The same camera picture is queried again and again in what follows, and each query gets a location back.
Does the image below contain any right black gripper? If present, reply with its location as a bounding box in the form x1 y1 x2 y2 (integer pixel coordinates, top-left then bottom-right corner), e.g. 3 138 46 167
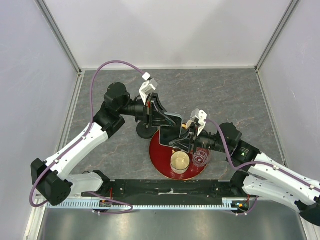
169 122 230 155

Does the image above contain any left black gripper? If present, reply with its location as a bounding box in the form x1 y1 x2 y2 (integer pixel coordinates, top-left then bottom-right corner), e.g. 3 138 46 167
118 92 177 128

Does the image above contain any black phone stand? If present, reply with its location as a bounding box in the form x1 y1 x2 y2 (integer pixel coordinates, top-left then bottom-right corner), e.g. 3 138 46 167
135 118 158 139

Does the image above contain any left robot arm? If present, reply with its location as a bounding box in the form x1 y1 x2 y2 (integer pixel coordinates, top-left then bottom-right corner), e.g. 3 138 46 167
29 80 183 207

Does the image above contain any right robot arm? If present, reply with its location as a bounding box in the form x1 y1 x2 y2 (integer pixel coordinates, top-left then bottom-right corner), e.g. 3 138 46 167
166 119 320 226

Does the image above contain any cream cup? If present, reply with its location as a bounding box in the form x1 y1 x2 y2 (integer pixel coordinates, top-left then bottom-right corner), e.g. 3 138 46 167
170 151 190 175

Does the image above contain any clear faceted glass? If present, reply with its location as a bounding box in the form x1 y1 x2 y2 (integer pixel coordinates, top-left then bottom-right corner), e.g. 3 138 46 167
192 147 211 168

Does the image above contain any red round tray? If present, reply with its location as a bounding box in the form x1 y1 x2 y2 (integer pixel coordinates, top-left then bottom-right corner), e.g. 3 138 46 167
149 130 207 181

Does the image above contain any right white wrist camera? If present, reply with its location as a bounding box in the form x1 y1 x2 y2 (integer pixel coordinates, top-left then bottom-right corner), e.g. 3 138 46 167
186 108 208 136

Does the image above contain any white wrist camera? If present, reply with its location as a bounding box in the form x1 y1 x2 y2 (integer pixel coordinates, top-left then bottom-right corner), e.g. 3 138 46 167
186 108 208 136
139 72 158 105

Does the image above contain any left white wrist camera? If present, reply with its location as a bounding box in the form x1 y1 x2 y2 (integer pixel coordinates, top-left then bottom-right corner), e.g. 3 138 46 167
139 72 158 105

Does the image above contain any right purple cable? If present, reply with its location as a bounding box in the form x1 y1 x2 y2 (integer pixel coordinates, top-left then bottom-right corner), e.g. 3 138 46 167
206 118 320 193

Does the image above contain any purple cable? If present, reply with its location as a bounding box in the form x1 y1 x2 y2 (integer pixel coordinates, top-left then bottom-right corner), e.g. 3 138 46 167
29 60 145 208
206 118 320 193

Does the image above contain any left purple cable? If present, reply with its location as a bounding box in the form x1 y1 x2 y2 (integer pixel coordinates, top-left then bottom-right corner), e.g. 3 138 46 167
29 60 145 208

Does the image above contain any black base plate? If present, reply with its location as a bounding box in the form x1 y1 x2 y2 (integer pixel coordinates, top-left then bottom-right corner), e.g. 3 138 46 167
97 179 247 206

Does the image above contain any slotted cable duct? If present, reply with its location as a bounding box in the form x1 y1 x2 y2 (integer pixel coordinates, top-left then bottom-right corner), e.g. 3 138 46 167
46 198 249 211

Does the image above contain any right aluminium frame post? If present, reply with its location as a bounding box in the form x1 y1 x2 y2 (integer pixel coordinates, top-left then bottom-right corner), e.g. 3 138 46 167
254 0 301 73

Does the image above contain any aluminium frame post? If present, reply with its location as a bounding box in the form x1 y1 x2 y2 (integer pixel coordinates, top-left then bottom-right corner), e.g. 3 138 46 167
254 0 301 73
35 0 82 75

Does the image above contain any left aluminium frame post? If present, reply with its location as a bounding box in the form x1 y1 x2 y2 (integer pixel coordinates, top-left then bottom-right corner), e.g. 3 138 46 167
35 0 82 75

